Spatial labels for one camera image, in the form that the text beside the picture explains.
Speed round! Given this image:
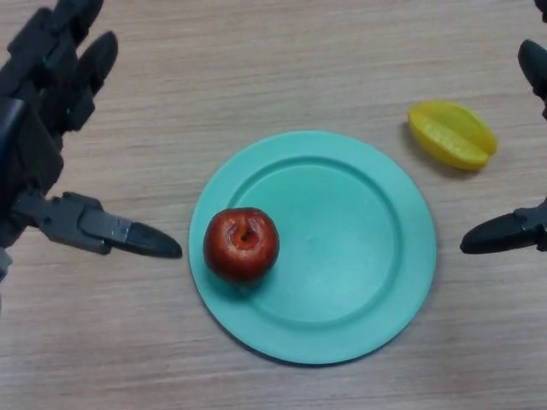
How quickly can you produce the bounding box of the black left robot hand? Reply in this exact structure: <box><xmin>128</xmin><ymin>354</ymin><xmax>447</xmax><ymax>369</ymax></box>
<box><xmin>0</xmin><ymin>0</ymin><xmax>184</xmax><ymax>260</ymax></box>

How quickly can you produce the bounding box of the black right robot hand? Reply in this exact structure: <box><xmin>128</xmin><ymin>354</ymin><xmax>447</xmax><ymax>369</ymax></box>
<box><xmin>460</xmin><ymin>0</ymin><xmax>547</xmax><ymax>256</ymax></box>

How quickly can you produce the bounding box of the red apple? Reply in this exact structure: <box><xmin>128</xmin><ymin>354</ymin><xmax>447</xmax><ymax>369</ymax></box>
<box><xmin>203</xmin><ymin>207</ymin><xmax>281</xmax><ymax>285</ymax></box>

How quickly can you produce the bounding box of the green round plate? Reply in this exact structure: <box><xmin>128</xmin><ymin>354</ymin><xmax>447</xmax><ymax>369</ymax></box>
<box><xmin>188</xmin><ymin>130</ymin><xmax>438</xmax><ymax>366</ymax></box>

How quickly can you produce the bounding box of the yellow starfruit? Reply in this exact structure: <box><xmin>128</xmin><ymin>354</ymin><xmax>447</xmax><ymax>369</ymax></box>
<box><xmin>408</xmin><ymin>100</ymin><xmax>499</xmax><ymax>172</ymax></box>

